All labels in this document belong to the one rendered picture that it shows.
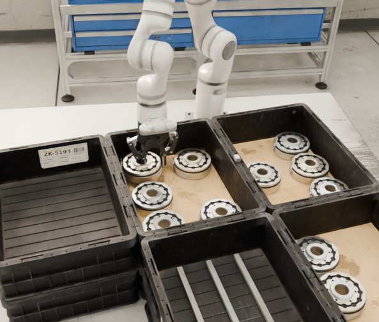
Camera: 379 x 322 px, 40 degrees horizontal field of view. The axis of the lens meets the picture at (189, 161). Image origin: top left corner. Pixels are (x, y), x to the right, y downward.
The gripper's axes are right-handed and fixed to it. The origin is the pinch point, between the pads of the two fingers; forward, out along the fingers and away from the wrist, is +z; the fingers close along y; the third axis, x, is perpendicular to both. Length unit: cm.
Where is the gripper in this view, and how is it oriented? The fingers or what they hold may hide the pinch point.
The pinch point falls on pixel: (153, 162)
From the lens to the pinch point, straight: 140.4
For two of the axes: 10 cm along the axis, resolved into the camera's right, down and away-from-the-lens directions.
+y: -9.6, 1.6, -2.4
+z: -0.2, 7.9, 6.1
